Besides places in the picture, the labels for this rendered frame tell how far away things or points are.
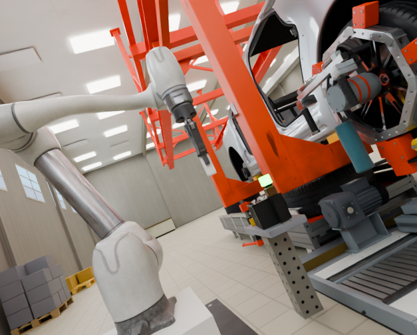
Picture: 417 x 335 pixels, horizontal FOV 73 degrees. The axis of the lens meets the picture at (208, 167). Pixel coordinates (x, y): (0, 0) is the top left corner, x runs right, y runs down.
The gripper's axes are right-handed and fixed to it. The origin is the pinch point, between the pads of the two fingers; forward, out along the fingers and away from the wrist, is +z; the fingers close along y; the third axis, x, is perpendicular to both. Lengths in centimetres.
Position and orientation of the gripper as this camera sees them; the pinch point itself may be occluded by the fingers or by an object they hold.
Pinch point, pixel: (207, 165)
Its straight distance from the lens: 89.4
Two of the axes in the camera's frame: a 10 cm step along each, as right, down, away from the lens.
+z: 4.1, 9.1, -0.8
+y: 0.8, -1.2, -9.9
